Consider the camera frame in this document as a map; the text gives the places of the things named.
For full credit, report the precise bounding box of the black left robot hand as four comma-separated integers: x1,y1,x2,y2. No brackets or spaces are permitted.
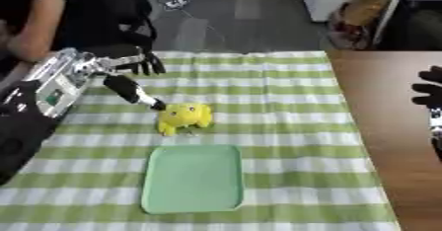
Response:
102,50,170,112

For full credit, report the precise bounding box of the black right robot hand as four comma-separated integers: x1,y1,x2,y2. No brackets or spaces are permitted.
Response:
408,65,442,110

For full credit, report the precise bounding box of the small white floor device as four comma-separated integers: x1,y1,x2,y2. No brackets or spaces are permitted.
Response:
162,0,193,12

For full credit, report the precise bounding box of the person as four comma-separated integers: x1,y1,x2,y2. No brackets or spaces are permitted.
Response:
0,0,159,65

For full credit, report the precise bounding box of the light green tray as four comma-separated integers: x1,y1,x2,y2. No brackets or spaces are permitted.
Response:
139,144,246,216

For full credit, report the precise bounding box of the yellow soft toy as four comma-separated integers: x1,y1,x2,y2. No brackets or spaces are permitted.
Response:
155,102,216,137

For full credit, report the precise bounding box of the tan and red bag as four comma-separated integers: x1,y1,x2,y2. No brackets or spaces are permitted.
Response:
326,0,400,50

